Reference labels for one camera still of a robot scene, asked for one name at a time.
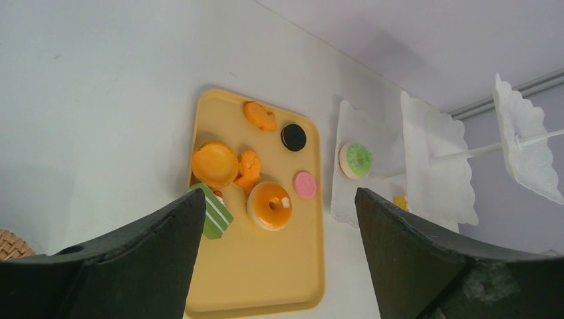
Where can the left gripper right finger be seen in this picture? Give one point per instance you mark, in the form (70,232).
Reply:
(422,270)

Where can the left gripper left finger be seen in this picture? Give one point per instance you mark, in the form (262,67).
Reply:
(140,270)

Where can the yellow cream cake slice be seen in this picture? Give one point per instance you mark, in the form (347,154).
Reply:
(401,202)

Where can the green frosted donut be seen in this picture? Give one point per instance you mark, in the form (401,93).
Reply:
(355,160)

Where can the green layered cake slice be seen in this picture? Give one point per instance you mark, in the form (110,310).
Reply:
(218,217)

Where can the white three tier stand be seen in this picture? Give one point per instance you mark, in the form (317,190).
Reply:
(431,153)

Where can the orange round tart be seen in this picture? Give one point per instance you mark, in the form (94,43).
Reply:
(215,164)

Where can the orange glazed donut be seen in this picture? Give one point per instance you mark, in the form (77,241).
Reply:
(269,206)

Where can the pink macaron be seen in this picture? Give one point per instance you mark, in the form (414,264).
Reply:
(305,185)

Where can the small orange pastry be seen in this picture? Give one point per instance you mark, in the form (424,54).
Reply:
(249,171)

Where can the yellow serving tray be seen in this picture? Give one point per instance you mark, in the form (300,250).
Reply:
(251,271)

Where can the black round cookie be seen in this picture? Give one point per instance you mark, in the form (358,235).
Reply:
(293,137)

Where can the orange croissant pastry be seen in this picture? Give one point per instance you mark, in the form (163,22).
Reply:
(259,117)

